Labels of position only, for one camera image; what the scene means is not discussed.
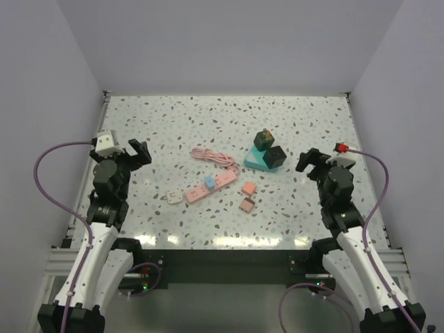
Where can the pink brown plug adapter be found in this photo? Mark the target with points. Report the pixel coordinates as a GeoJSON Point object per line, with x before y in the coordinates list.
{"type": "Point", "coordinates": [247, 205]}

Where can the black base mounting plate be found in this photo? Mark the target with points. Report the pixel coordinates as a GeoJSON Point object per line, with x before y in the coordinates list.
{"type": "Point", "coordinates": [284, 267]}

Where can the teal triangular socket base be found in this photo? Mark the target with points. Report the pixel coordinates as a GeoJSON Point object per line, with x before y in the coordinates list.
{"type": "Point", "coordinates": [254, 159]}

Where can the blue plug adapter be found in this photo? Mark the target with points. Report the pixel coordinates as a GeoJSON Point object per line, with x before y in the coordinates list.
{"type": "Point", "coordinates": [210, 183]}

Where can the white square plug adapter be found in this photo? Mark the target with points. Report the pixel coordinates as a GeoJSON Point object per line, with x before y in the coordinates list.
{"type": "Point", "coordinates": [173, 196]}

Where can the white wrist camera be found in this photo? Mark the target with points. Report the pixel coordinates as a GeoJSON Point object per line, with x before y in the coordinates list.
{"type": "Point", "coordinates": [107, 143]}
{"type": "Point", "coordinates": [343, 157]}

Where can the orange plug adapter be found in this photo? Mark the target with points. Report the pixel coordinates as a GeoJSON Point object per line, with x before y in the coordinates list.
{"type": "Point", "coordinates": [249, 188]}

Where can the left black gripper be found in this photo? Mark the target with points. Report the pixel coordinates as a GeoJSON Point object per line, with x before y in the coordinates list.
{"type": "Point", "coordinates": [141, 149]}

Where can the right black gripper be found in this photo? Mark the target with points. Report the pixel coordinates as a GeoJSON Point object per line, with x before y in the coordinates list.
{"type": "Point", "coordinates": [313, 157]}

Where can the black cube adapter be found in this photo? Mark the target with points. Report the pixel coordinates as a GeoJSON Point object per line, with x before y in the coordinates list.
{"type": "Point", "coordinates": [274, 157]}

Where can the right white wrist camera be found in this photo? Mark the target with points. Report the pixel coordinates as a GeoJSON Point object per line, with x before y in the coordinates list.
{"type": "Point", "coordinates": [343, 157]}

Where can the green cube adapter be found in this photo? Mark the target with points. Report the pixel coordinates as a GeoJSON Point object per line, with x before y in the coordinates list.
{"type": "Point", "coordinates": [263, 140]}

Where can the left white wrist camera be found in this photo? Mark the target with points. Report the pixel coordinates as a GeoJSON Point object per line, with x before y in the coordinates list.
{"type": "Point", "coordinates": [107, 143]}

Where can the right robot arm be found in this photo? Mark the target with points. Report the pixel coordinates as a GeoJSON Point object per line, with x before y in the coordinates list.
{"type": "Point", "coordinates": [349, 254]}

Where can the pink power strip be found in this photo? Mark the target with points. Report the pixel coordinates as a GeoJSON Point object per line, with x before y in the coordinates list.
{"type": "Point", "coordinates": [200, 192]}

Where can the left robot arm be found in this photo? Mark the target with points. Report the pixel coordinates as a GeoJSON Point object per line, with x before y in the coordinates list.
{"type": "Point", "coordinates": [104, 257]}

